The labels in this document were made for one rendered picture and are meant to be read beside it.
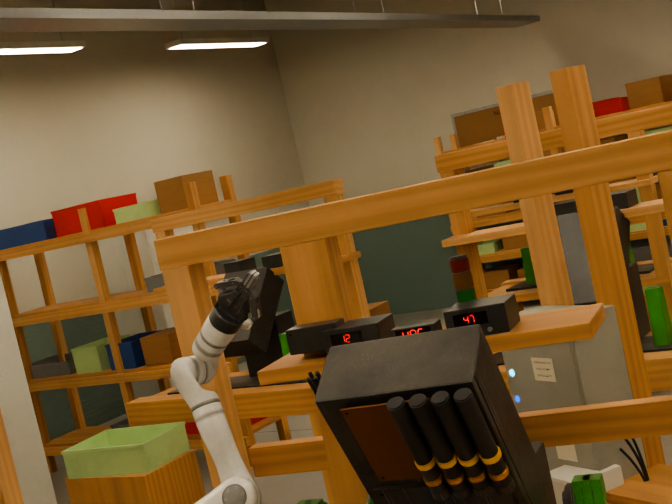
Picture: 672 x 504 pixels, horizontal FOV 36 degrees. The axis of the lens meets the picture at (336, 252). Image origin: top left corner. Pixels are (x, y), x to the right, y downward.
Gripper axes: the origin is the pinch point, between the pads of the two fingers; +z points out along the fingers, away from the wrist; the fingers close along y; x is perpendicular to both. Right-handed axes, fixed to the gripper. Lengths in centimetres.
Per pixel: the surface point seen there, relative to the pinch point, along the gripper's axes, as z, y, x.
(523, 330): 7, -54, 46
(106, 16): -159, 235, 335
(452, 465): -2, -59, -3
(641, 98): -112, -42, 721
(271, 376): -46, -11, 35
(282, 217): -17, 14, 55
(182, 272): -50, 29, 50
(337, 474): -63, -41, 42
